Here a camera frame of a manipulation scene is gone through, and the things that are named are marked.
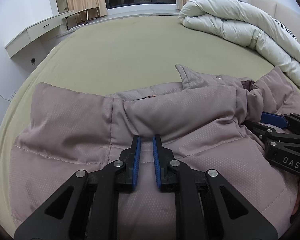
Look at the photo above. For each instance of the taupe hooded down coat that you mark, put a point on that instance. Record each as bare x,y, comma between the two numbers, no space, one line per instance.
77,120

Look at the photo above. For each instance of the white folding table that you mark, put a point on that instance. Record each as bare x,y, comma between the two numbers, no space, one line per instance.
77,15

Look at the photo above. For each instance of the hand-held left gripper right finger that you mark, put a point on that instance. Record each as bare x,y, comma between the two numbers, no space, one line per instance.
157,163

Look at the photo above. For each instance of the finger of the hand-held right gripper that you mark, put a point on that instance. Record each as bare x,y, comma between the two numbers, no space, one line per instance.
265,131
272,119

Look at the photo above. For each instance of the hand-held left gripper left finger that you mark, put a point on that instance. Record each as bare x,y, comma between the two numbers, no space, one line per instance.
136,162

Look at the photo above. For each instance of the black wall outlet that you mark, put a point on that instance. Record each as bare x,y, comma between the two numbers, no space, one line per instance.
33,60

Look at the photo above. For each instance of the white wall-mounted desk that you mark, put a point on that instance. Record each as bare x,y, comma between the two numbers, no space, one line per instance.
35,30

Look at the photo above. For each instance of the bed with olive sheet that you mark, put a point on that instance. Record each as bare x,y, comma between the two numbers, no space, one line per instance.
110,55

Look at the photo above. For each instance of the beige upholstered headboard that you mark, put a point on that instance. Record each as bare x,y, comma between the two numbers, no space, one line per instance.
285,10

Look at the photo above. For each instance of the white duvet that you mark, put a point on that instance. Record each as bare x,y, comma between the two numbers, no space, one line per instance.
227,20

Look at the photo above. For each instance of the zebra print pillow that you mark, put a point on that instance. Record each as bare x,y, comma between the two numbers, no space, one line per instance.
290,33

